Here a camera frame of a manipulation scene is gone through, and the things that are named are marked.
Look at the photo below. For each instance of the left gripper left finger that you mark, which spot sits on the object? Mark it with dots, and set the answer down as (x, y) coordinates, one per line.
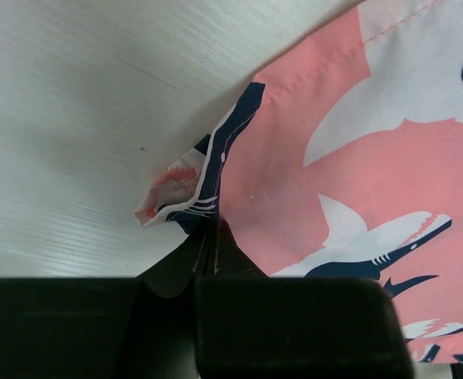
(159, 339)

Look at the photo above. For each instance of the pink shark print shorts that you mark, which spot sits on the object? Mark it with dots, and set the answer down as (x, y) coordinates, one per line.
(344, 157)

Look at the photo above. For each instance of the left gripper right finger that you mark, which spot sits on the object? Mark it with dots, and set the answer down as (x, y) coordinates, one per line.
(248, 325)

